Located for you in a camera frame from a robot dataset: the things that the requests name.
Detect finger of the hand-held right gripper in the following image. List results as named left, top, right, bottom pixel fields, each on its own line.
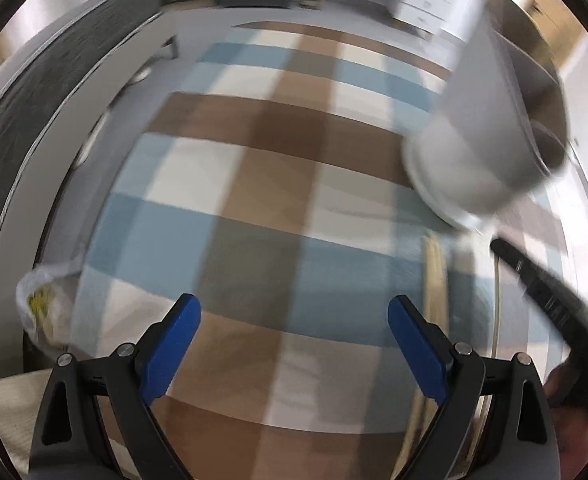
left=491, top=239, right=588, bottom=346

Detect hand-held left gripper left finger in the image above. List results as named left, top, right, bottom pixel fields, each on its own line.
left=29, top=293, right=202, bottom=480

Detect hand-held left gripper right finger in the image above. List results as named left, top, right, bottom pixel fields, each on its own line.
left=388, top=295, right=561, bottom=480

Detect pile of bamboo chopsticks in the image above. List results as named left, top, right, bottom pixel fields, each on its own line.
left=409, top=232, right=502, bottom=480

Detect white plastic bucket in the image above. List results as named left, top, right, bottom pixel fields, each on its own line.
left=403, top=0, right=575, bottom=233

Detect person's right hand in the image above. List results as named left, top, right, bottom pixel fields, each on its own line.
left=546, top=365, right=588, bottom=461

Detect clear plastic bag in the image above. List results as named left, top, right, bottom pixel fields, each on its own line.
left=15, top=259, right=84, bottom=352

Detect blue brown checked rug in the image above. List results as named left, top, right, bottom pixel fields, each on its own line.
left=71, top=20, right=575, bottom=480

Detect wooden door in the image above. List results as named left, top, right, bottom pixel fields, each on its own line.
left=521, top=0, right=588, bottom=73

